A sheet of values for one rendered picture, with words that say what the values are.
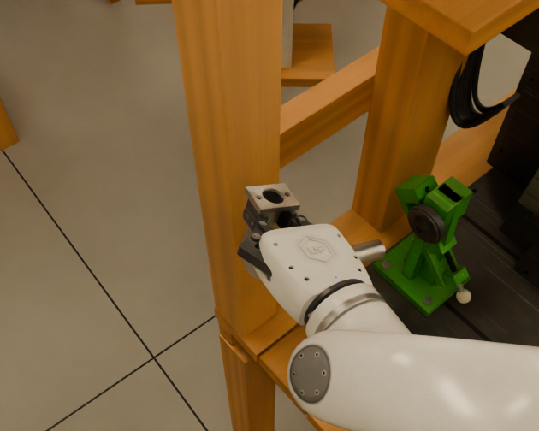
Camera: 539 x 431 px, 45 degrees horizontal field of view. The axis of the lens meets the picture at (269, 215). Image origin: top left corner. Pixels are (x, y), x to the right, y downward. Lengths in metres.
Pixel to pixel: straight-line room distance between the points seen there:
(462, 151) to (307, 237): 0.98
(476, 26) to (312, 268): 0.39
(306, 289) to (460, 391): 0.21
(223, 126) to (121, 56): 2.46
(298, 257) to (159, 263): 1.80
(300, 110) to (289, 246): 0.46
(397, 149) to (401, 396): 0.79
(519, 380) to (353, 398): 0.12
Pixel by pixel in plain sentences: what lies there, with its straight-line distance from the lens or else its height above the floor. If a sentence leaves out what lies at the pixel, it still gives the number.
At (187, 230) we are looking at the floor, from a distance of 2.52.
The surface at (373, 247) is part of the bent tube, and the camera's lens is 0.95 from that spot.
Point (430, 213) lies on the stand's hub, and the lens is 1.15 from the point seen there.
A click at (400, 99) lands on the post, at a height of 1.26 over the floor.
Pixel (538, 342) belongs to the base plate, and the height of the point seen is 0.90.
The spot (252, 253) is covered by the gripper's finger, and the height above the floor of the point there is 1.48.
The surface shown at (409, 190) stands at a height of 1.14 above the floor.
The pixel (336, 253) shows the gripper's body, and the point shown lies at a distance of 0.70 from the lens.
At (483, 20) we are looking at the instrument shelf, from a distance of 0.89.
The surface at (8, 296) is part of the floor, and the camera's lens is 2.53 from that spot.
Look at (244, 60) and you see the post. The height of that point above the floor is 1.56.
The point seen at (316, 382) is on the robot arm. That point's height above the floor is 1.56.
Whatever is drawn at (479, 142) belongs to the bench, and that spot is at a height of 0.88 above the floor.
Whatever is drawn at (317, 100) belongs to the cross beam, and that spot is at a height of 1.27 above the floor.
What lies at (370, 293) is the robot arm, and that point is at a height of 1.50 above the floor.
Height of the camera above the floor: 2.06
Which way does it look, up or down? 54 degrees down
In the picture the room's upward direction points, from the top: straight up
